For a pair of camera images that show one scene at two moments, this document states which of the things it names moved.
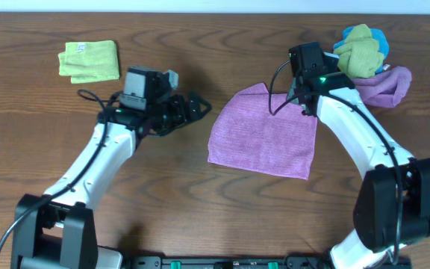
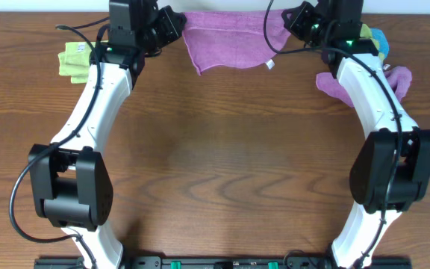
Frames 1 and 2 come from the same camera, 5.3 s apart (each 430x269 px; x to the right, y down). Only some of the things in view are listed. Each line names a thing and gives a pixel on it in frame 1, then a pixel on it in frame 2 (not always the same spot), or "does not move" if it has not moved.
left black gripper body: [185, 108] to [171, 23]
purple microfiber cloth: [244, 134] to [234, 39]
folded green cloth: [89, 61] does not move
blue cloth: [379, 35] does not move
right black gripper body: [292, 95] to [307, 25]
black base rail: [235, 262] does not move
